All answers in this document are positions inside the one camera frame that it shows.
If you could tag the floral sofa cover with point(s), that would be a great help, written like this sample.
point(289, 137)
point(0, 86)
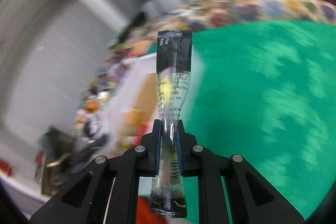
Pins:
point(203, 15)

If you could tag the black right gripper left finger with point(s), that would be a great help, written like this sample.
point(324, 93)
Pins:
point(105, 190)

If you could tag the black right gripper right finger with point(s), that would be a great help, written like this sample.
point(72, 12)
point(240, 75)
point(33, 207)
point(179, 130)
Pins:
point(230, 189)

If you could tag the black clear snack stick packet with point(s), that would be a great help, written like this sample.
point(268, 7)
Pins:
point(173, 71)

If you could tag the red snack stick packet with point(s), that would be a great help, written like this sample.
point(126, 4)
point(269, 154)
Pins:
point(145, 216)

